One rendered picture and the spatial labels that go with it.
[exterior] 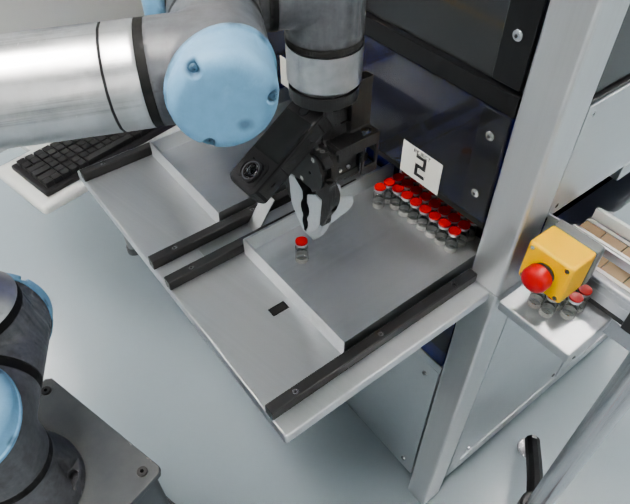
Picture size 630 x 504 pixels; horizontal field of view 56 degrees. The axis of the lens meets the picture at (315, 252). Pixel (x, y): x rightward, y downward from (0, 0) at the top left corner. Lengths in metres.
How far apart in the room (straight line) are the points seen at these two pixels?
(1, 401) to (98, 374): 1.26
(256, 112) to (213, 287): 0.59
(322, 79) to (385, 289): 0.46
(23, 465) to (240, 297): 0.37
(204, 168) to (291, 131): 0.59
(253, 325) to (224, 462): 0.91
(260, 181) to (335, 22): 0.17
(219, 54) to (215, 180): 0.78
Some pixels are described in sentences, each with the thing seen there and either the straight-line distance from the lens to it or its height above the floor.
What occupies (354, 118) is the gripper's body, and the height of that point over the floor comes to 1.25.
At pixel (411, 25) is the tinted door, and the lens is 0.89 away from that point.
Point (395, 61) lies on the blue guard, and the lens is 0.92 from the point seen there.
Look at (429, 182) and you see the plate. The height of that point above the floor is 1.00.
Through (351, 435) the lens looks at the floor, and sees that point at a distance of 1.79.
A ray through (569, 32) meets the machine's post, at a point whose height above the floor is 1.31.
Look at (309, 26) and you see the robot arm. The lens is 0.55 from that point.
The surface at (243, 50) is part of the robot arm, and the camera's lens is 0.39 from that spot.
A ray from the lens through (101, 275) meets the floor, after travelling 2.27.
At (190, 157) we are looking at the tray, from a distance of 1.21.
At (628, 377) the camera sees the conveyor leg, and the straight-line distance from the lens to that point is 1.13.
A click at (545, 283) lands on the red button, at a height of 1.00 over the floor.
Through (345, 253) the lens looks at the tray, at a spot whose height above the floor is 0.88.
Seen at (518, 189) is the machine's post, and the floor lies 1.09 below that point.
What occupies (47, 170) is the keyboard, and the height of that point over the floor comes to 0.83.
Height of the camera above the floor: 1.60
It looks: 47 degrees down
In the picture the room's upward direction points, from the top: straight up
